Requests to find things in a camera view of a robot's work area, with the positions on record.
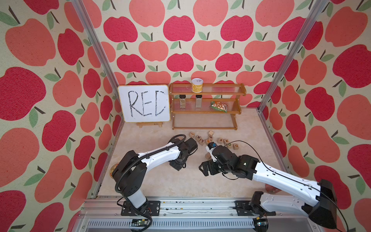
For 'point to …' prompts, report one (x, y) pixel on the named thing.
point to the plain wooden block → (210, 133)
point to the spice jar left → (182, 101)
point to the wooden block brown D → (235, 146)
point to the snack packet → (219, 105)
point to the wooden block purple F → (210, 137)
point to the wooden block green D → (230, 145)
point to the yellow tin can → (197, 84)
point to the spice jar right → (198, 101)
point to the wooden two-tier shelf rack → (214, 108)
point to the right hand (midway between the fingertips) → (206, 168)
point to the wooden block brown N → (225, 141)
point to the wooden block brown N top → (192, 134)
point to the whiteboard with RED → (145, 103)
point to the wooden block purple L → (202, 142)
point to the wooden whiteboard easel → (141, 123)
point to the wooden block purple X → (198, 137)
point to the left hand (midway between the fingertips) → (185, 166)
